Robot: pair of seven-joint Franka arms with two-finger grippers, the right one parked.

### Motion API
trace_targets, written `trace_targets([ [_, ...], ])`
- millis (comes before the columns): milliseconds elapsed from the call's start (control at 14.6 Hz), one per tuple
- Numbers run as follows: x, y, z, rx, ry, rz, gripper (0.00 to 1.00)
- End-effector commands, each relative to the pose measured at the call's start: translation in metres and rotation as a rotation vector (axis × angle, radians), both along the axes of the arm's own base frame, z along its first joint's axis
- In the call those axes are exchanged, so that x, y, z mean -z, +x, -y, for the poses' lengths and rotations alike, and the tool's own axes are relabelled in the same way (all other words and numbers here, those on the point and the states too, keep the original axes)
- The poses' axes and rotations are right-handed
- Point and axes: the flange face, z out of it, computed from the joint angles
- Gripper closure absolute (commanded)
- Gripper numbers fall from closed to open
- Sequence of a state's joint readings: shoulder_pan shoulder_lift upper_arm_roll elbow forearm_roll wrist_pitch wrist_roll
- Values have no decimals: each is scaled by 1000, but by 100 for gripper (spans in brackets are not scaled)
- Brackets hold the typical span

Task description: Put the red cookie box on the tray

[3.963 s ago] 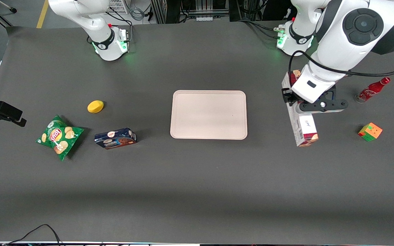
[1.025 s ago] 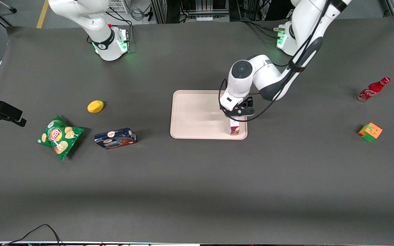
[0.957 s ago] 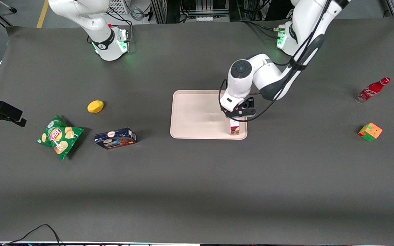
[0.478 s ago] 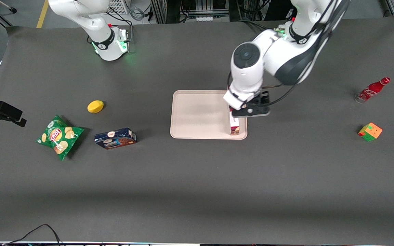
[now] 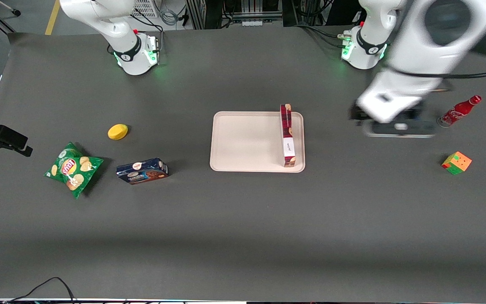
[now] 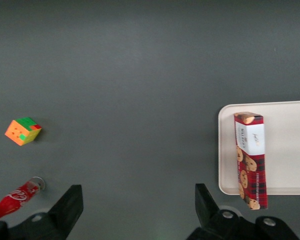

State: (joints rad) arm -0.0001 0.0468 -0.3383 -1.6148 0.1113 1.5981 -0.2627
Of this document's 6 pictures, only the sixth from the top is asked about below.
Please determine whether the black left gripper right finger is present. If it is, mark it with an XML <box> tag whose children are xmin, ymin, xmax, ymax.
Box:
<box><xmin>186</xmin><ymin>183</ymin><xmax>300</xmax><ymax>240</ymax></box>

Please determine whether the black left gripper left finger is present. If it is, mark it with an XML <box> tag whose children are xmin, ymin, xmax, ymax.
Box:
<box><xmin>7</xmin><ymin>184</ymin><xmax>84</xmax><ymax>240</ymax></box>

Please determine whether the beige rectangular tray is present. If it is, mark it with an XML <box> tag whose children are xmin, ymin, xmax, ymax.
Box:
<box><xmin>217</xmin><ymin>99</ymin><xmax>300</xmax><ymax>196</ymax></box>

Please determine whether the dark grey table mat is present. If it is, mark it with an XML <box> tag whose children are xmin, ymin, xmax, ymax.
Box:
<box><xmin>0</xmin><ymin>0</ymin><xmax>300</xmax><ymax>240</ymax></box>

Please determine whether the red cola bottle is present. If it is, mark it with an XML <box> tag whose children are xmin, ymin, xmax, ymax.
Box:
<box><xmin>0</xmin><ymin>176</ymin><xmax>47</xmax><ymax>223</ymax></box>

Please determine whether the red tartan cookie box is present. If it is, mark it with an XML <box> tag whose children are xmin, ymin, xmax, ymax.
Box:
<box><xmin>233</xmin><ymin>111</ymin><xmax>269</xmax><ymax>211</ymax></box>

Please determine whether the orange green puzzle cube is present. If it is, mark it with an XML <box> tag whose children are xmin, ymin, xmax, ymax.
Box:
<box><xmin>4</xmin><ymin>116</ymin><xmax>43</xmax><ymax>147</ymax></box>

